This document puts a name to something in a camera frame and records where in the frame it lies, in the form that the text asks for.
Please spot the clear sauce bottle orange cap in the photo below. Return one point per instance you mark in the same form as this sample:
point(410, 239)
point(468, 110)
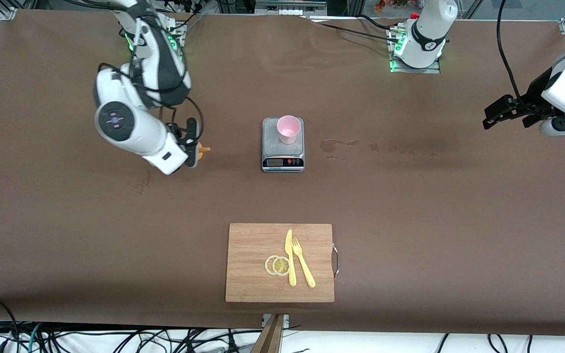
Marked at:
point(204, 152)

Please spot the white power strip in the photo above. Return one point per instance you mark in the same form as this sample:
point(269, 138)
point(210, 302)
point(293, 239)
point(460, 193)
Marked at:
point(290, 10)

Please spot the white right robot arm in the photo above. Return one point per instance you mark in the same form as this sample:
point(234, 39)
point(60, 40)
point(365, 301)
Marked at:
point(125, 122)

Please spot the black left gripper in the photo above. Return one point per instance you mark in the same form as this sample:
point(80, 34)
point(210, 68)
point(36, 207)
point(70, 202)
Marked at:
point(534, 97)

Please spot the pink plastic cup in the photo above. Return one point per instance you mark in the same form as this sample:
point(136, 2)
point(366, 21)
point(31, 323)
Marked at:
point(288, 128)

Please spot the brown table cover sheet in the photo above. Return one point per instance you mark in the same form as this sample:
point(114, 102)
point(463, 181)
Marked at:
point(410, 245)

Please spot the yellow plastic knife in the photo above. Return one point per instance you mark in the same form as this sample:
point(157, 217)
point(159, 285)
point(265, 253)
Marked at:
point(291, 274)

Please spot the small metal bracket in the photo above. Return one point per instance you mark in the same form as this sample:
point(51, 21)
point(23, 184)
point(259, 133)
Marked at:
point(286, 320)

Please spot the wooden cutting board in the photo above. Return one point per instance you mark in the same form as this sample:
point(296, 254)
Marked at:
point(248, 264)

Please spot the silver digital kitchen scale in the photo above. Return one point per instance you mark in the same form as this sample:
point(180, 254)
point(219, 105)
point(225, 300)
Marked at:
point(282, 162)

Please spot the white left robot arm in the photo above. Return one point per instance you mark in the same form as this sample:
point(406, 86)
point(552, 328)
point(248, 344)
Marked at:
point(427, 34)

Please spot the yellow plastic fork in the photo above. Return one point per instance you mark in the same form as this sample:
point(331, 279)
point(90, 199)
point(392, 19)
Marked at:
point(307, 274)

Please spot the yellow lemon slice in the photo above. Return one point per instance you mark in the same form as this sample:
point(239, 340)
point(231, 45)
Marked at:
point(281, 266)
point(268, 265)

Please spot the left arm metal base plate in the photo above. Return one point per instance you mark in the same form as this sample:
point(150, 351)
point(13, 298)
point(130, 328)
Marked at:
point(415, 71)

